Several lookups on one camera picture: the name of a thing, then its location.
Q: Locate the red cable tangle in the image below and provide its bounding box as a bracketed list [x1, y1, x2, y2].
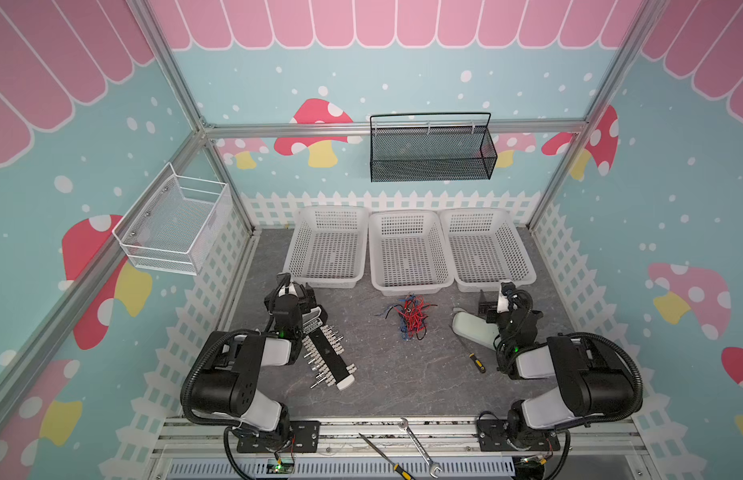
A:
[374, 293, 439, 341]

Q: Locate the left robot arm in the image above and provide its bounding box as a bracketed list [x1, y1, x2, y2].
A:
[181, 273, 316, 445]

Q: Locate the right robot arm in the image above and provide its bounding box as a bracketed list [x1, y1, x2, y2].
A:
[479, 282, 643, 451]

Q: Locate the mint green zip case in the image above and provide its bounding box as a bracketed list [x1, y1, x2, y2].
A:
[451, 308, 499, 350]

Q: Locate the yellow black small screwdriver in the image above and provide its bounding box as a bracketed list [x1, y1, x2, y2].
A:
[457, 335, 487, 374]

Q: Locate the left white plastic basket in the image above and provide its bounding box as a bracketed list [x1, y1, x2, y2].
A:
[284, 206, 370, 289]

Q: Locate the white plastic basket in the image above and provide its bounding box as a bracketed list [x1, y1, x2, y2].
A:
[369, 210, 453, 298]
[439, 208, 537, 293]
[284, 206, 370, 289]

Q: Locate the right white plastic basket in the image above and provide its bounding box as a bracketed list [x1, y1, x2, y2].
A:
[439, 208, 537, 293]

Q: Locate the middle white plastic basket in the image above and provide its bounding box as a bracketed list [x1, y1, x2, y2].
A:
[369, 210, 453, 298]

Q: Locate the silver combination wrench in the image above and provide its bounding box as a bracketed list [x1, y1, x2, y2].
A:
[399, 417, 443, 479]

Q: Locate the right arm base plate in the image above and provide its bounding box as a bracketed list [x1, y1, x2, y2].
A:
[475, 411, 561, 453]

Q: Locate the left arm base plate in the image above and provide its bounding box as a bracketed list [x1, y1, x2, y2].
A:
[236, 420, 322, 454]

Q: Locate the white wire wall basket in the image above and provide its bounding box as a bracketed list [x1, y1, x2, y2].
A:
[112, 164, 233, 276]

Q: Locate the black wire mesh wall basket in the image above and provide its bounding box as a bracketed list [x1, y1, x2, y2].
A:
[369, 112, 499, 182]

